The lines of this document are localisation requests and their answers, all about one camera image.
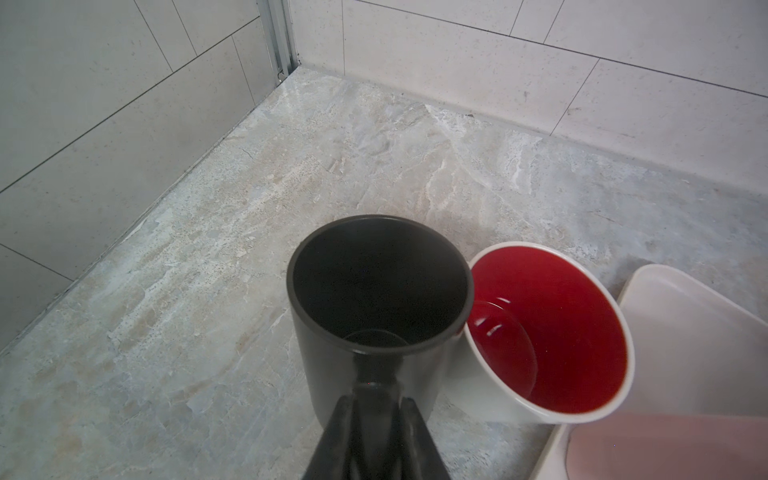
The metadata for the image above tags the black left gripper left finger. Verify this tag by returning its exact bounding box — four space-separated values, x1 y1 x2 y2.
302 394 354 480

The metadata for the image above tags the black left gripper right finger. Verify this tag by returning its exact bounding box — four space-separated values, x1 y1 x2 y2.
398 398 451 480

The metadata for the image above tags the white mug red inside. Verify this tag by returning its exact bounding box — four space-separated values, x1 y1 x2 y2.
445 241 635 424

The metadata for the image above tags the black mug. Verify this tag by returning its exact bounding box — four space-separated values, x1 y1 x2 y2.
286 214 474 425

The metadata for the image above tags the pink faceted mug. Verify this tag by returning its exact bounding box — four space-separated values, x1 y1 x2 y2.
565 413 767 479

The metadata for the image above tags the beige plastic tray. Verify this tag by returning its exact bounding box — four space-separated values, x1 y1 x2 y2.
532 264 767 479

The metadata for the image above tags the left metal corner profile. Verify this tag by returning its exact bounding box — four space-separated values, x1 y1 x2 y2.
256 0 300 84

